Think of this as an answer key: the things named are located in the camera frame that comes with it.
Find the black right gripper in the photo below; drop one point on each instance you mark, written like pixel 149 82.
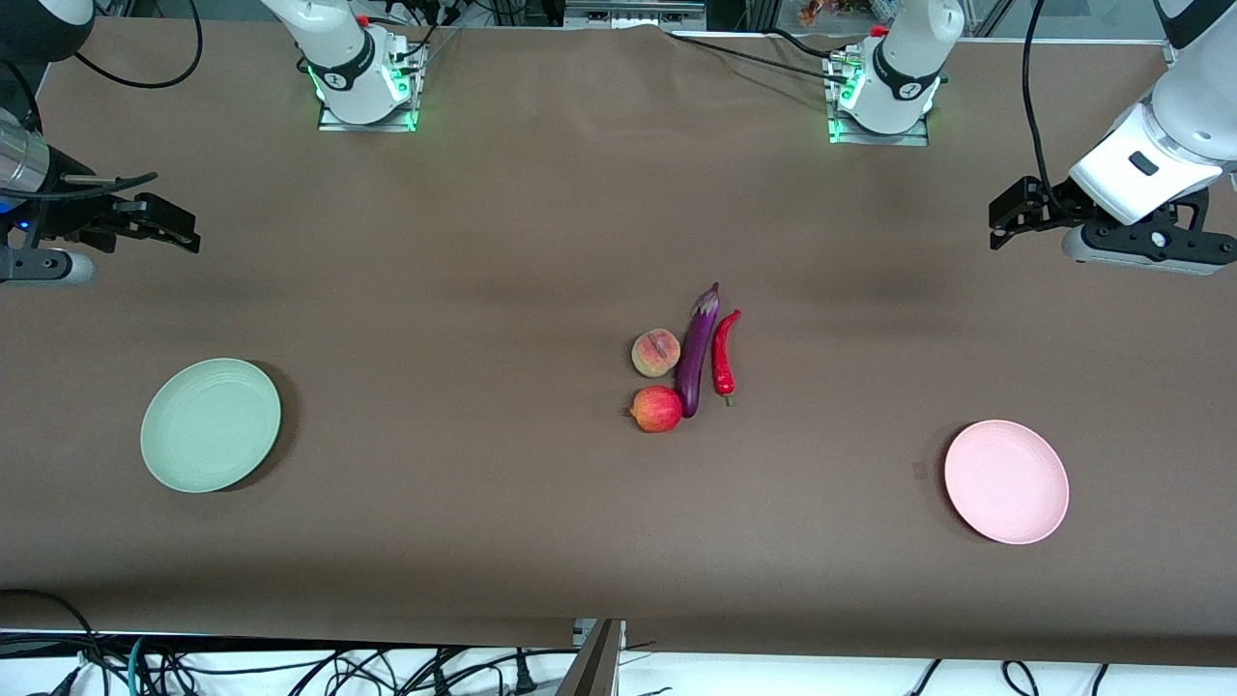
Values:
pixel 70 215

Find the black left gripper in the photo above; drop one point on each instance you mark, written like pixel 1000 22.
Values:
pixel 1048 200

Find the red chili pepper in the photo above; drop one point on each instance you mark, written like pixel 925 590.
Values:
pixel 721 362

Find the purple eggplant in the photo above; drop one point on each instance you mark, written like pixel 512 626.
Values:
pixel 694 358

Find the peach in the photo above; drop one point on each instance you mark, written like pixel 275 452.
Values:
pixel 655 353

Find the red pomegranate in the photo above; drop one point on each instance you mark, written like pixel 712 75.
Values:
pixel 657 409

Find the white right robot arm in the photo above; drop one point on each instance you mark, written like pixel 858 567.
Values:
pixel 338 39

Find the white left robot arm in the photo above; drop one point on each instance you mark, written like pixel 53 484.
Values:
pixel 1198 116

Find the green plate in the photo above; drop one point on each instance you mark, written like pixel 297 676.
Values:
pixel 208 425

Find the aluminium corner profile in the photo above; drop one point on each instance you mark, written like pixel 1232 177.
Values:
pixel 1169 53

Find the pink plate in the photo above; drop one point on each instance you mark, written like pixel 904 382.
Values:
pixel 1010 483

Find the orange background object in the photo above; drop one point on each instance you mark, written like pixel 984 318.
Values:
pixel 817 12

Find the brown table covering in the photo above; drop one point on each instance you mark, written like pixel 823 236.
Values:
pixel 580 242

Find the brown support beam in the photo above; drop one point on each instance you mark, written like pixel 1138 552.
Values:
pixel 594 667

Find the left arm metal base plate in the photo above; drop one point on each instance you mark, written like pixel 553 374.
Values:
pixel 913 137

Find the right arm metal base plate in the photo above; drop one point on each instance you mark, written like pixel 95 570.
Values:
pixel 338 124

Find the aluminium frame bar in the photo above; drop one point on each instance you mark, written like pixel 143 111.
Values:
pixel 628 12

